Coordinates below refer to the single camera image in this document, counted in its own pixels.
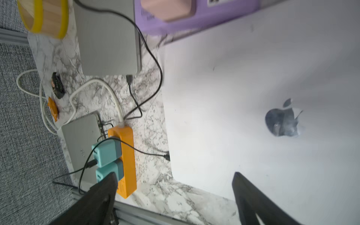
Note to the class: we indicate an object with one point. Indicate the teal charger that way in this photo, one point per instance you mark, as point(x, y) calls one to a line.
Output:
point(107, 151)
point(114, 167)

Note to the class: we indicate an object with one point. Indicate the orange power strip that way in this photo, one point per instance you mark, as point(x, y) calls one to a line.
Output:
point(128, 184)

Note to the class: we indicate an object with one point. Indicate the grey laptop front left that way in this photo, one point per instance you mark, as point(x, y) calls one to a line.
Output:
point(79, 135)

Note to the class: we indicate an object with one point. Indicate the orange snack packet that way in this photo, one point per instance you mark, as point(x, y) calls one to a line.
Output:
point(53, 109)

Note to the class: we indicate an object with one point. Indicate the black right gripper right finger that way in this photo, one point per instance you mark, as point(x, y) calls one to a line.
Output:
point(253, 205)

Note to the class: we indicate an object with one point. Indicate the grey laptop at back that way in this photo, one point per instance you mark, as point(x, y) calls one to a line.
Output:
point(109, 45)

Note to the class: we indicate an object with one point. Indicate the black snack packet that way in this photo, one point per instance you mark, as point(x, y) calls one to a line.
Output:
point(57, 86)

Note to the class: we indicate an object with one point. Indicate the pink charger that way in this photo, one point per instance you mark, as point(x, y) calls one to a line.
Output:
point(169, 10)

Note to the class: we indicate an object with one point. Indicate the bamboo steamer with yellow bands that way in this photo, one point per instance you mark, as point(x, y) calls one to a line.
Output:
point(46, 17)

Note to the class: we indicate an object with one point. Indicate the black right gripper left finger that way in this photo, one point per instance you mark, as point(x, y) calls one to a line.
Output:
point(95, 207)

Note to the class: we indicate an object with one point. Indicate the grey laptop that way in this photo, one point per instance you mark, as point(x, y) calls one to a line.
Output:
point(79, 135)
point(109, 45)

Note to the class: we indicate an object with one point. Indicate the purple power strip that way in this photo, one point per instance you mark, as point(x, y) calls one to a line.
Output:
point(207, 14)

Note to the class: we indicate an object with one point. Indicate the silver Apple laptop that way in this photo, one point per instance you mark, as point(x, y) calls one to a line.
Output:
point(276, 97)

